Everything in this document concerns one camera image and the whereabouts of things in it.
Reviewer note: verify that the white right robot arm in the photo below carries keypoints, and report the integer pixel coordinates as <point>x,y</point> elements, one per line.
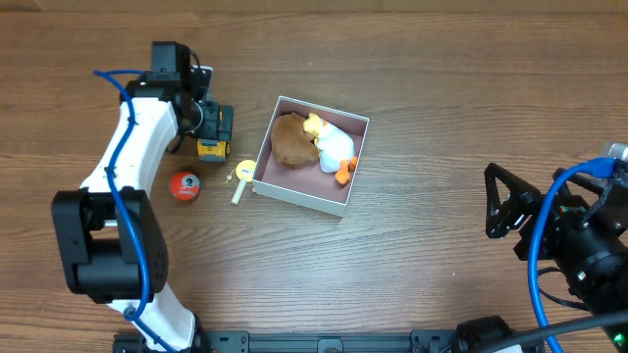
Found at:
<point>574,229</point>

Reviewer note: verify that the yellow toy truck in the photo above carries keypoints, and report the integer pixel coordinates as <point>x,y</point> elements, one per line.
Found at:
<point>213,151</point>

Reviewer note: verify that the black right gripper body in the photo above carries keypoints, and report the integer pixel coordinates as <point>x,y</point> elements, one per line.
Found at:
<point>531,216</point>

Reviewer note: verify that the brown plush toy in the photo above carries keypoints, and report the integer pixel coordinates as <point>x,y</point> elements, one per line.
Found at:
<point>291,145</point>

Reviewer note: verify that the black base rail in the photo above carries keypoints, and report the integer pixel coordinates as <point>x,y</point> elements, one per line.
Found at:
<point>416,341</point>

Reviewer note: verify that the white duck plush toy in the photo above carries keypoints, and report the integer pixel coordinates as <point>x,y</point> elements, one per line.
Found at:
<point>336,148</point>

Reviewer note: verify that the wooden pellet drum toy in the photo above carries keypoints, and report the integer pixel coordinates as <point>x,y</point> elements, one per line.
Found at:
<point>244,172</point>

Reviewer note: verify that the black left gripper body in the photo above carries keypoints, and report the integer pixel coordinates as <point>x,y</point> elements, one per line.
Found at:
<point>216,126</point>

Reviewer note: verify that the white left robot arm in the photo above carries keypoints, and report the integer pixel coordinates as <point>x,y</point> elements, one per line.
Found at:
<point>111,246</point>

